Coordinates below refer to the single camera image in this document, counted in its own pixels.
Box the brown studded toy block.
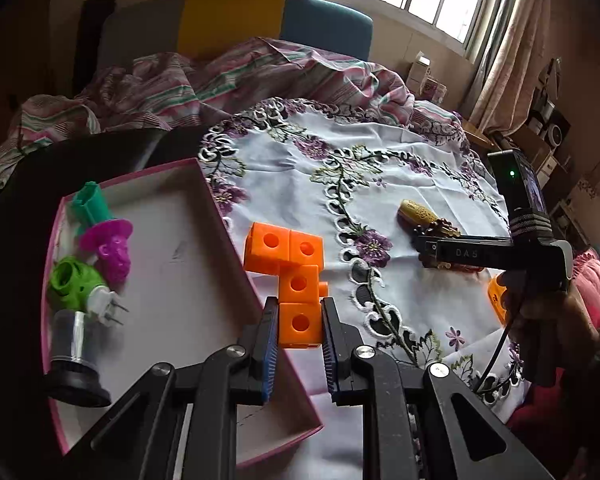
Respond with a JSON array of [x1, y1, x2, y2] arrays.
[[414, 217, 483, 273]]

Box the wooden bedside table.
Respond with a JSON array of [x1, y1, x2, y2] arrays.
[[462, 127, 501, 150]]

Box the pink patterned carton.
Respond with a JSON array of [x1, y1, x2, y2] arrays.
[[422, 76, 448, 106]]

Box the green ribbed plastic piece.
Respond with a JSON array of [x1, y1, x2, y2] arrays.
[[71, 181, 113, 226]]

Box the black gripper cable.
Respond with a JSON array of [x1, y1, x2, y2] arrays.
[[472, 305, 513, 392]]

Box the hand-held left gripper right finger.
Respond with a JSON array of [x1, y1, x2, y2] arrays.
[[321, 296, 556, 480]]

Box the person's right hand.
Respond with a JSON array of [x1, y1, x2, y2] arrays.
[[497, 270, 600, 376]]

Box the magenta plastic toy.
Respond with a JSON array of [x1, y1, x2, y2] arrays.
[[78, 219, 133, 288]]

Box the orange plastic piece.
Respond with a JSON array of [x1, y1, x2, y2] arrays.
[[487, 277, 508, 326]]

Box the white plug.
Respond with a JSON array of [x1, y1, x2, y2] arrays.
[[87, 290, 130, 331]]

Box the pink cardboard box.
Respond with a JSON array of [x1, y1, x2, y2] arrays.
[[40, 157, 325, 470]]

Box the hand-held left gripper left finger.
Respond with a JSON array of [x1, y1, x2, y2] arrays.
[[55, 296, 281, 480]]

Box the lime green plastic toy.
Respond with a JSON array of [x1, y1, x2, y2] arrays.
[[48, 256, 103, 313]]

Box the tall white carton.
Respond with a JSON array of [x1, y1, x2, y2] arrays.
[[405, 51, 432, 93]]

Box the long beige curtain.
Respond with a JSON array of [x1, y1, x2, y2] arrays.
[[460, 0, 551, 136]]

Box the grey yellow blue headboard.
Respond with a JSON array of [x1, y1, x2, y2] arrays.
[[100, 0, 374, 63]]

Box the striped pink green blanket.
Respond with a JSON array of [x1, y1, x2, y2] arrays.
[[0, 36, 466, 196]]

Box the white embroidered floral tablecloth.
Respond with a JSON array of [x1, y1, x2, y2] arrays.
[[197, 96, 531, 480]]

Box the yellow carved cork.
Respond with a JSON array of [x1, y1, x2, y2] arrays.
[[399, 199, 443, 226]]

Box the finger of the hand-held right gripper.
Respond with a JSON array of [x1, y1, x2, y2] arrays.
[[412, 230, 522, 271]]

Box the orange linked cubes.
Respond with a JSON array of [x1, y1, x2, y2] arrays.
[[243, 221, 329, 350]]

